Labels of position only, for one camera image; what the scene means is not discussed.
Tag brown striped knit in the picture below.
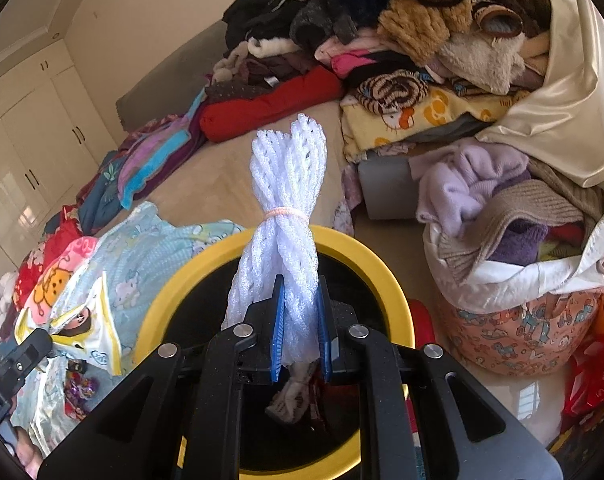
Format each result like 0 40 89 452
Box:
357 72 431 117

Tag white fluffy cloth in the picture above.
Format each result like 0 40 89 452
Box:
434 35 529 97

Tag purple knit garment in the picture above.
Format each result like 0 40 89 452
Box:
487 220 549 267

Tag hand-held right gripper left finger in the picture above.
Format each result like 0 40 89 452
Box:
37 280 288 480

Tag dark brown garment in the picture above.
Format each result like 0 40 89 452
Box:
204 55 314 107

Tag white fleece garment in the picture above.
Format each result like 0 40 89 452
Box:
247 35 304 59

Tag black jacket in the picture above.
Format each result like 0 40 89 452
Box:
223 0 308 49

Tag black bin with yellow rim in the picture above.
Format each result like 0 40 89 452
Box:
134 226 415 480

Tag yellow cartoon blanket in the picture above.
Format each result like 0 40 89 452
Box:
339 82 534 164

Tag grey headboard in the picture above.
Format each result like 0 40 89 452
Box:
116 20 233 133

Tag white foam net bundle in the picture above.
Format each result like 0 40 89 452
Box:
221 114 329 427

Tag white snack bag yellow edge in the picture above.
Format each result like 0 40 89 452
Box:
14 275 126 379

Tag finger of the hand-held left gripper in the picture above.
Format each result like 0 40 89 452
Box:
0 330 54 387

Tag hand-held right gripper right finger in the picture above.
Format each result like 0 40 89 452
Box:
317 280 564 480

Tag light blue cat print blanket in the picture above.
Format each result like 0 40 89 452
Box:
0 202 248 461

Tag purple blue striped blanket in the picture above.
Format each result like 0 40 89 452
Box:
117 87 209 211

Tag tan shaggy garment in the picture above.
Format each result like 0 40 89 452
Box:
377 0 476 67

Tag grey box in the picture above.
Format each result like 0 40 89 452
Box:
357 157 426 222

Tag lavender sweater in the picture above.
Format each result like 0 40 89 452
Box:
409 140 534 239

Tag beige bed sheet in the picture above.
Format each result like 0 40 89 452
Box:
147 100 373 242

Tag red plastic bags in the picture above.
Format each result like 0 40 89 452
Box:
562 330 604 423

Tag beige knit sweater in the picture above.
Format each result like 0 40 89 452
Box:
439 177 586 287

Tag pink garment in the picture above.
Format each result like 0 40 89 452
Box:
314 27 409 79

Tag cream satin curtain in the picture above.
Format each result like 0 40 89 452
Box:
474 0 604 192

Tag grey furry garment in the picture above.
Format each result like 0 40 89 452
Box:
289 0 358 54

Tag blue floral quilt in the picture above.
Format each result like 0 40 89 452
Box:
47 152 149 234

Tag cream wardrobe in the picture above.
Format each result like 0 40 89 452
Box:
0 40 114 277

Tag pink cartoon blanket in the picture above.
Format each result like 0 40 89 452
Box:
19 236 101 322

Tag red floral quilt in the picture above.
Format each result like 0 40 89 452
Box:
12 220 83 306

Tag person's left hand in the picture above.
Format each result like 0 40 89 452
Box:
16 434 50 480

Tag cartoon print laundry basket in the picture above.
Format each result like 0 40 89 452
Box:
424 180 604 379

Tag red rolled cloth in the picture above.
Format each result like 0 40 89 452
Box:
199 67 345 143

